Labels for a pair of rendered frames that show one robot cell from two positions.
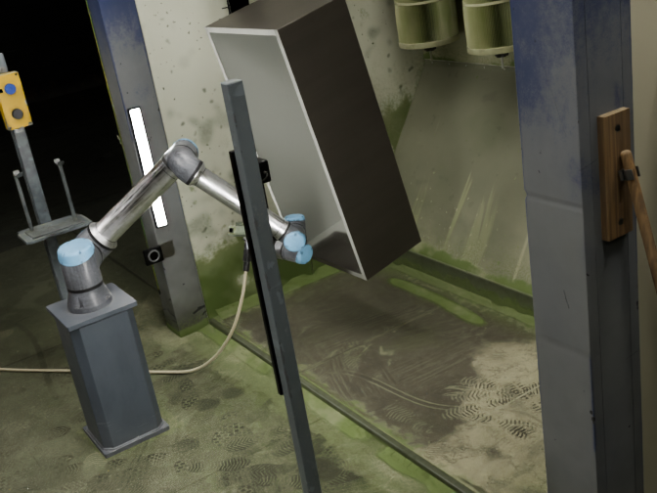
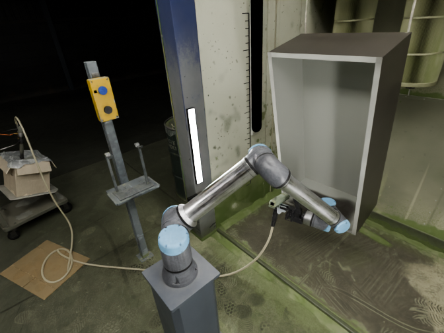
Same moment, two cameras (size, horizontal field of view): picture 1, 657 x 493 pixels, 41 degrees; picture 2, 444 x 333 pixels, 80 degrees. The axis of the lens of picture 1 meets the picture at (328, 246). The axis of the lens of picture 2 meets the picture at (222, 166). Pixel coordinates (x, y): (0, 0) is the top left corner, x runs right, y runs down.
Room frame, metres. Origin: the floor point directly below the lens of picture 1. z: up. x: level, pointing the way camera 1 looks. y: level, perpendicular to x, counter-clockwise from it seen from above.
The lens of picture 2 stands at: (2.44, 0.94, 1.81)
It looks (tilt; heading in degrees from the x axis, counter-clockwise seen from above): 29 degrees down; 351
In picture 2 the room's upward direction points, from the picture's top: 4 degrees counter-clockwise
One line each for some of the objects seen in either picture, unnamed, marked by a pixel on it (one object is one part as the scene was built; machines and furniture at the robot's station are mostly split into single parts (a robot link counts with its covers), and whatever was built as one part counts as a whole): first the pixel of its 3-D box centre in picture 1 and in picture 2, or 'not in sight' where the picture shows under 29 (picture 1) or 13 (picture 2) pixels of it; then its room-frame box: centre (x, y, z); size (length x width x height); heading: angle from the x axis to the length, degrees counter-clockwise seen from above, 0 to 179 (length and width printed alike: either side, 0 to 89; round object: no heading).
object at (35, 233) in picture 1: (46, 197); (128, 169); (4.12, 1.31, 0.95); 0.26 x 0.15 x 0.32; 120
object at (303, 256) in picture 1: (296, 251); (322, 222); (3.59, 0.14, 0.66); 0.12 x 0.09 x 0.10; 47
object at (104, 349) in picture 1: (109, 369); (187, 308); (3.45, 1.04, 0.32); 0.31 x 0.31 x 0.64; 30
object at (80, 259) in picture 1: (79, 262); (175, 246); (3.45, 1.04, 0.83); 0.17 x 0.15 x 0.18; 178
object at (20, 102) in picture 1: (12, 101); (103, 99); (4.21, 1.37, 1.42); 0.12 x 0.06 x 0.26; 120
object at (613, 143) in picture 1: (615, 174); not in sight; (1.85, -0.66, 1.40); 0.09 x 0.02 x 0.29; 120
